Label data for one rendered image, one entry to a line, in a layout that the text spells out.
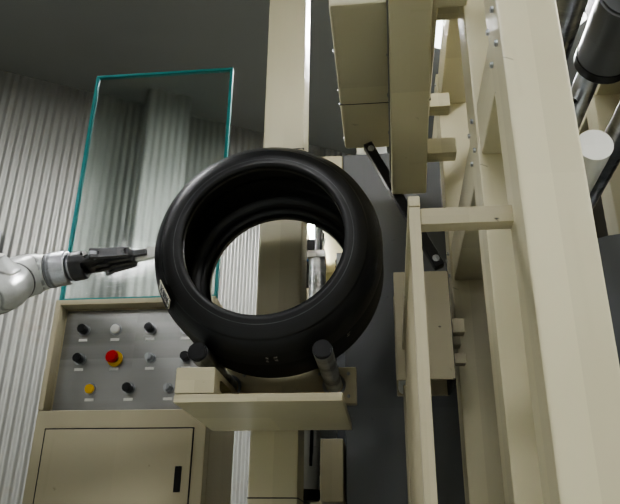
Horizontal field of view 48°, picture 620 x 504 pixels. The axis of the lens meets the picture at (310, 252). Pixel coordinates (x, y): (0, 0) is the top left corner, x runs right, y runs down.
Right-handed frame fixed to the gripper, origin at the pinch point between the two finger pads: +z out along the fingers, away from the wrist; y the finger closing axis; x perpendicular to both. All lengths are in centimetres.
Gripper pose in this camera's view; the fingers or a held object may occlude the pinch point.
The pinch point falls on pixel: (148, 253)
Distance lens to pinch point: 181.7
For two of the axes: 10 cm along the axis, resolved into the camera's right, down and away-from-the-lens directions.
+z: 9.8, -1.7, -0.4
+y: 1.1, 4.0, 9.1
